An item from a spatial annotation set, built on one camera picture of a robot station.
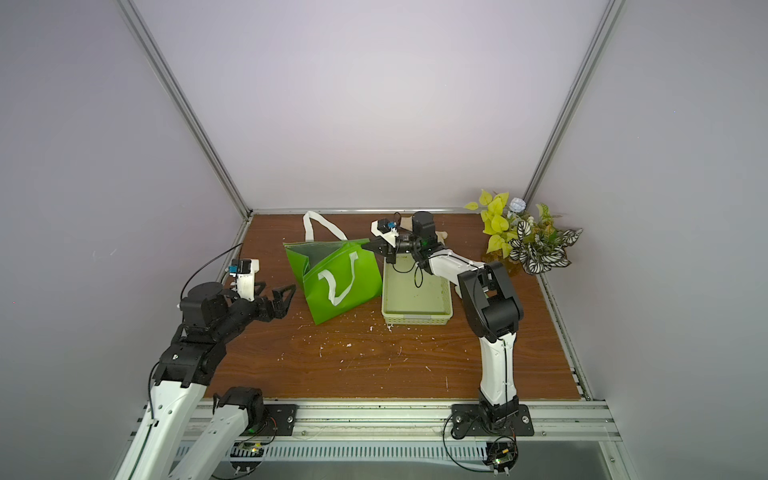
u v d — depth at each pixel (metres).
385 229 0.75
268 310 0.62
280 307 0.64
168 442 0.42
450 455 0.69
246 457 0.72
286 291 0.67
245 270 0.60
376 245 0.81
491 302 0.54
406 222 0.78
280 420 0.73
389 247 0.80
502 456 0.70
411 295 0.97
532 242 0.79
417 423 0.74
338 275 0.84
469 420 0.73
